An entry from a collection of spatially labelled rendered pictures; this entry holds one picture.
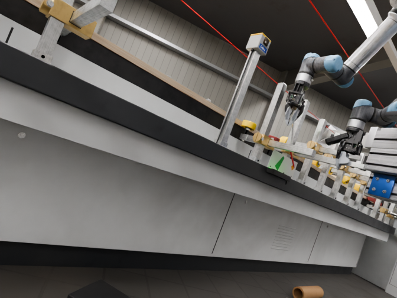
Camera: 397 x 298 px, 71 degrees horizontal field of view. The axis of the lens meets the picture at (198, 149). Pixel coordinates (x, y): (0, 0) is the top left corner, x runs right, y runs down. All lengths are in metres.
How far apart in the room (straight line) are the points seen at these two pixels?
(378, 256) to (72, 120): 3.79
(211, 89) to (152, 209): 5.24
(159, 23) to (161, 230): 5.46
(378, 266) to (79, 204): 3.59
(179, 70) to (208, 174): 5.18
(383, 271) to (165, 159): 3.44
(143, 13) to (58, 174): 5.59
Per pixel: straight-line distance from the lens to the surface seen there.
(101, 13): 0.71
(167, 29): 6.46
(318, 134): 1.86
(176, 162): 1.10
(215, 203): 1.60
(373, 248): 4.15
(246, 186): 1.43
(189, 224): 1.53
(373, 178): 1.30
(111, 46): 1.15
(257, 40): 1.31
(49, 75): 0.85
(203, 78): 6.39
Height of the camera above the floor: 0.60
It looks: 2 degrees up
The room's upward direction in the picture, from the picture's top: 21 degrees clockwise
